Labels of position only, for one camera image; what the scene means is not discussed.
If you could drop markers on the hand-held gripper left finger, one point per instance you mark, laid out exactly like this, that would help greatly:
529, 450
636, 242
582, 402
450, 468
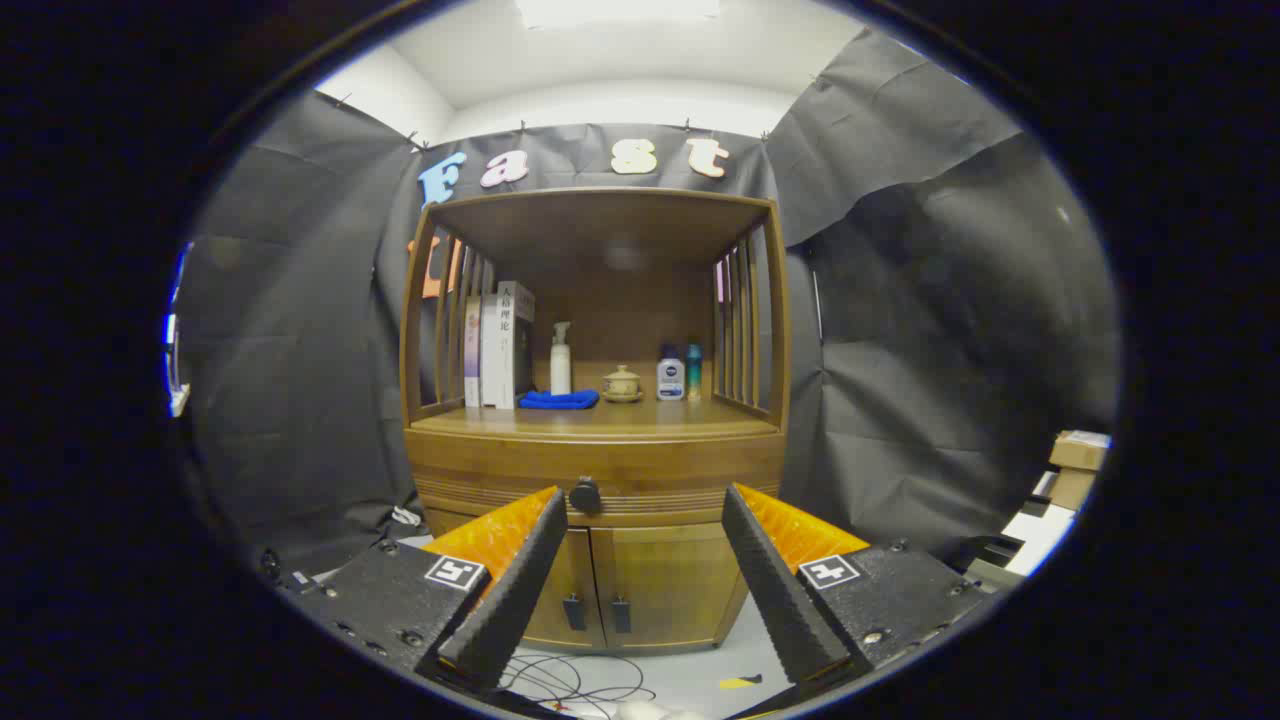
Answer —
520, 590

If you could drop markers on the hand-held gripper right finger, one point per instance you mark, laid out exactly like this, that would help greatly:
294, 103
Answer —
780, 590

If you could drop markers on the black round drawer knob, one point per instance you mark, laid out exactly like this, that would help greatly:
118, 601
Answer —
585, 495

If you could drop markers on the wooden drawer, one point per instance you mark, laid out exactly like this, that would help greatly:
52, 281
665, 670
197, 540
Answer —
660, 465

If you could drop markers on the wooden cabinet door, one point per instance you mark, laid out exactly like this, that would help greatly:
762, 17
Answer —
670, 580
575, 570

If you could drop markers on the wooden countertop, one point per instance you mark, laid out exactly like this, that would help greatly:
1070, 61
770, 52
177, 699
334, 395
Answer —
650, 415

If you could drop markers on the wooden cabinet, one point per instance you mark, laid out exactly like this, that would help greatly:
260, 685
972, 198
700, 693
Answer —
600, 230

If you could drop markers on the yellow tape strip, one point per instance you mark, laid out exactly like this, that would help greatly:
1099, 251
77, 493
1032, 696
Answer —
738, 683

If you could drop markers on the pale rounded object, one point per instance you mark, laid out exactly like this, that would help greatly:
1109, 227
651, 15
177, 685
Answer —
640, 711

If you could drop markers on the folded blue cloth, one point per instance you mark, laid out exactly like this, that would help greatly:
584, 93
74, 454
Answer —
558, 400

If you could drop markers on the white pump bottle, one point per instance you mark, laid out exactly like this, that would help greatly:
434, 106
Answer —
560, 370

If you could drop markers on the beige lidded tea cup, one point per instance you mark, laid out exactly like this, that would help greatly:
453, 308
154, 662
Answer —
621, 383

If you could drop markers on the thin purple book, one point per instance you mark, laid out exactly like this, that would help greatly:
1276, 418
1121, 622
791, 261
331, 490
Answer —
472, 360

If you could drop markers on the teal slim bottle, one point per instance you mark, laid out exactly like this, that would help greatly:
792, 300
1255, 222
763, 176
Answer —
694, 370

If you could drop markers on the white bottle with blue cap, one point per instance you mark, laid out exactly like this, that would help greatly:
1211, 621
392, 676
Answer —
670, 380

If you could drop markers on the thin white book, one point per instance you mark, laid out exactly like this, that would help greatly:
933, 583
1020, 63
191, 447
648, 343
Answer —
489, 350

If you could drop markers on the thick grey portrait book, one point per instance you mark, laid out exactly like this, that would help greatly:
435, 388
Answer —
515, 340

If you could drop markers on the cardboard box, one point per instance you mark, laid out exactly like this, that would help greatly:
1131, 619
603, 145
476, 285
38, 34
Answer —
1078, 452

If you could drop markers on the ceiling light panel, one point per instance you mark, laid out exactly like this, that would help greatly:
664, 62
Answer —
615, 10

